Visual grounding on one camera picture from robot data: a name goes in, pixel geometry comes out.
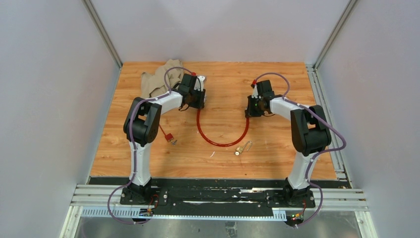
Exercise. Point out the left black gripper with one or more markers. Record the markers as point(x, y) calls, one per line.
point(200, 104)

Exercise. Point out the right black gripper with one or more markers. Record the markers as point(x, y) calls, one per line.
point(250, 112)

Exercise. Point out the red cable lock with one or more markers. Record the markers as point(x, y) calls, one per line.
point(221, 131)

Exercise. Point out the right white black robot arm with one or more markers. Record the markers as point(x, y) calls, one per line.
point(308, 132)

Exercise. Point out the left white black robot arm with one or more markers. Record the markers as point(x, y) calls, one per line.
point(142, 125)

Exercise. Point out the beige cloth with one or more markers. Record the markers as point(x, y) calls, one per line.
point(153, 85)

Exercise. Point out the brass padlock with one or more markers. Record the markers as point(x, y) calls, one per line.
point(240, 149)

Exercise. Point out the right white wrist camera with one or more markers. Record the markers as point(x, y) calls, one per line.
point(255, 93)

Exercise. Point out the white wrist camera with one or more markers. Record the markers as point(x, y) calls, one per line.
point(199, 82)
point(255, 93)

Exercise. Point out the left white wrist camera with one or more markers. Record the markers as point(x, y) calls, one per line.
point(199, 82)

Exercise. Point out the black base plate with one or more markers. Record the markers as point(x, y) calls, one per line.
point(215, 197)

